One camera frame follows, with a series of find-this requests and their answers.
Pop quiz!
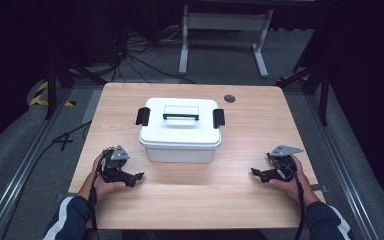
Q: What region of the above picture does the left hand-held gripper cable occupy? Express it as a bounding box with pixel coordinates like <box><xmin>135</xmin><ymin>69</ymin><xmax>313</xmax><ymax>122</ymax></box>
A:
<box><xmin>89</xmin><ymin>159</ymin><xmax>105</xmax><ymax>240</ymax></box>

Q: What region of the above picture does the white box lid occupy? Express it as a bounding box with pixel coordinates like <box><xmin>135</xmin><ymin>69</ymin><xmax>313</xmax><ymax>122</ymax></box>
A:
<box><xmin>138</xmin><ymin>97</ymin><xmax>223</xmax><ymax>150</ymax></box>

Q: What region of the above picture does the white metal table frame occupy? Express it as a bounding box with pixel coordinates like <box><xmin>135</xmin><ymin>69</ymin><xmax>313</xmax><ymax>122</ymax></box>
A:
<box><xmin>178</xmin><ymin>5</ymin><xmax>275</xmax><ymax>79</ymax></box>

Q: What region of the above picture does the black tripod stand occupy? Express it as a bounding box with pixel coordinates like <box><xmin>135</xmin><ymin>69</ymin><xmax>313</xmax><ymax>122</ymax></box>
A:
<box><xmin>44</xmin><ymin>58</ymin><xmax>109</xmax><ymax>121</ymax></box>
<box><xmin>275</xmin><ymin>63</ymin><xmax>332</xmax><ymax>127</ymax></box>

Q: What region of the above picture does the person's right hand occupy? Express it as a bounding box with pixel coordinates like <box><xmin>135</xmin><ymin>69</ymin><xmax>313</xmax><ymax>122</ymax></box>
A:
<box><xmin>268</xmin><ymin>155</ymin><xmax>320</xmax><ymax>205</ymax></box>

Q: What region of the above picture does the grey metal table bracket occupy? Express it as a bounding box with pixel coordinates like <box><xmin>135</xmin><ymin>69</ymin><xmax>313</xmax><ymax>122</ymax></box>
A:
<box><xmin>310</xmin><ymin>183</ymin><xmax>330</xmax><ymax>194</ymax></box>

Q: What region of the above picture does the hand-held gripper cable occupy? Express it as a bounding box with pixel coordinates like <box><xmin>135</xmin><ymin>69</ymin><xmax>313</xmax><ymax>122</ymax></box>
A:
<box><xmin>268</xmin><ymin>156</ymin><xmax>307</xmax><ymax>240</ymax></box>
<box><xmin>89</xmin><ymin>159</ymin><xmax>105</xmax><ymax>240</ymax></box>

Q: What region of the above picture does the aluminium floor rail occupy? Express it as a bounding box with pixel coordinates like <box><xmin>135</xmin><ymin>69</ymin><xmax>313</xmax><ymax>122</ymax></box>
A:
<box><xmin>0</xmin><ymin>87</ymin><xmax>75</xmax><ymax>240</ymax></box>
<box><xmin>304</xmin><ymin>94</ymin><xmax>384</xmax><ymax>240</ymax></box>

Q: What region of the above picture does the white plastic storage box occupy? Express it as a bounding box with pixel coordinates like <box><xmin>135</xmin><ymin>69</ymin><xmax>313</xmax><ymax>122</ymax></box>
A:
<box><xmin>144</xmin><ymin>141</ymin><xmax>216</xmax><ymax>165</ymax></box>

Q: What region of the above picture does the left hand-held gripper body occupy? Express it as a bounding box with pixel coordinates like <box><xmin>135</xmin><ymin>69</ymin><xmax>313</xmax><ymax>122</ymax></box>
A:
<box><xmin>97</xmin><ymin>144</ymin><xmax>131</xmax><ymax>184</ymax></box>

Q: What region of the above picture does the yellow black hazard tape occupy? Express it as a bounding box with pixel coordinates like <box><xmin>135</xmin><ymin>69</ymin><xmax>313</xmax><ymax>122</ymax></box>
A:
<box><xmin>28</xmin><ymin>80</ymin><xmax>77</xmax><ymax>108</ymax></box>

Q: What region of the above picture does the person's left hand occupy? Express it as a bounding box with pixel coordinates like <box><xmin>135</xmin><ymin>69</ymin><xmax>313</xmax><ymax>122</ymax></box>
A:
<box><xmin>82</xmin><ymin>152</ymin><xmax>128</xmax><ymax>203</ymax></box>

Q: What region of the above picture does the right hand-held gripper cable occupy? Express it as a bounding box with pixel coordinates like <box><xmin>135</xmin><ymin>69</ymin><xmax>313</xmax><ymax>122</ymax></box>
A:
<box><xmin>268</xmin><ymin>156</ymin><xmax>307</xmax><ymax>240</ymax></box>

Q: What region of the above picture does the black lid handle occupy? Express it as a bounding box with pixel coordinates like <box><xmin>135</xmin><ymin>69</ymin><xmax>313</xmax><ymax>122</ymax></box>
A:
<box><xmin>162</xmin><ymin>112</ymin><xmax>201</xmax><ymax>121</ymax></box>

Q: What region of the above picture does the bundle of black floor cables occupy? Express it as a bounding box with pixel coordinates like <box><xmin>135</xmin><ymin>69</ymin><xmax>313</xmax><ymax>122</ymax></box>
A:
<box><xmin>108</xmin><ymin>24</ymin><xmax>198</xmax><ymax>85</ymax></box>

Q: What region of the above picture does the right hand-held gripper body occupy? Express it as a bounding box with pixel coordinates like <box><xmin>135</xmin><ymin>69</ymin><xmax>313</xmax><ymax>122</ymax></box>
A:
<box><xmin>265</xmin><ymin>144</ymin><xmax>305</xmax><ymax>183</ymax></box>

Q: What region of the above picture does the black box latch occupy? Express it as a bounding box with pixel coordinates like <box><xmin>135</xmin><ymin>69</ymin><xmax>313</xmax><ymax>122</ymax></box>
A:
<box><xmin>212</xmin><ymin>108</ymin><xmax>226</xmax><ymax>130</ymax></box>
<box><xmin>135</xmin><ymin>106</ymin><xmax>152</xmax><ymax>127</ymax></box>

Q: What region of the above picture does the long black floor cable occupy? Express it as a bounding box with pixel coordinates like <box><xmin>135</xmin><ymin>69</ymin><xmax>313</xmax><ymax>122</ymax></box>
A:
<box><xmin>0</xmin><ymin>120</ymin><xmax>93</xmax><ymax>240</ymax></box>

